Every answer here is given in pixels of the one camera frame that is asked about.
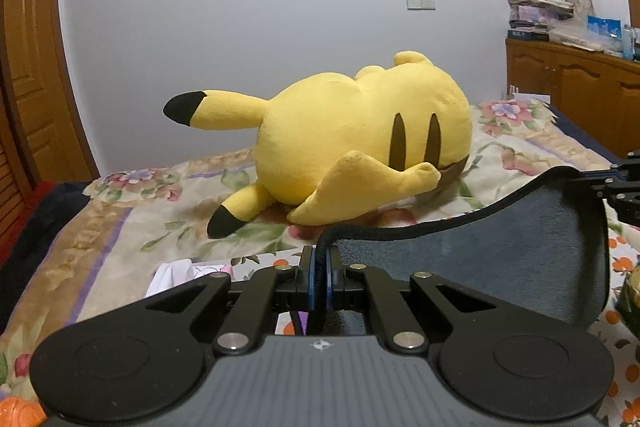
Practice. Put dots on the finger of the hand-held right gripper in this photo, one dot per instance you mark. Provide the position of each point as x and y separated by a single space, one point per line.
617 174
626 207

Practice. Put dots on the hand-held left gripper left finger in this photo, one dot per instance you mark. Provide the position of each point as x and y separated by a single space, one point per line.
311 279

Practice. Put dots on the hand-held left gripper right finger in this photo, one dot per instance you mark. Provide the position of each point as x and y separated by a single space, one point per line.
334 279

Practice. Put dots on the dark grey towel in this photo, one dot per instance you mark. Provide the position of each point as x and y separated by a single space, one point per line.
505 247

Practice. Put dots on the wooden cabinet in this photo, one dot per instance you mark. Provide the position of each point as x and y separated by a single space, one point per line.
575 77

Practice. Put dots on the white paper sheet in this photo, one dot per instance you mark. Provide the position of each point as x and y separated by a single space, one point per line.
185 274

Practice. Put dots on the yellow plush toy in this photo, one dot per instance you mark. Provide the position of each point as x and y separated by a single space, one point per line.
360 142

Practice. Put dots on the blue picture box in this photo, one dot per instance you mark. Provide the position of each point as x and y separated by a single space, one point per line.
604 32

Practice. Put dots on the clear plastic storage box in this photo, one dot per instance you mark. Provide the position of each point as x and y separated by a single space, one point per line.
575 34

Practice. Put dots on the floral blanket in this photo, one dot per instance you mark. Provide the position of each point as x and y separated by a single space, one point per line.
150 227

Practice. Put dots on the stack of books and papers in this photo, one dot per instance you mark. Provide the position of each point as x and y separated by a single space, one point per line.
537 14

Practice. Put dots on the red cloth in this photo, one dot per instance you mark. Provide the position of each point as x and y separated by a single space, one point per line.
42 193

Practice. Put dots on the wooden door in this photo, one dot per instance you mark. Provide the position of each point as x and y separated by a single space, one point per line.
27 57

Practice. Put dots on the white wall switch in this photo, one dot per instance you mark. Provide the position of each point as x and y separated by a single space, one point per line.
420 1

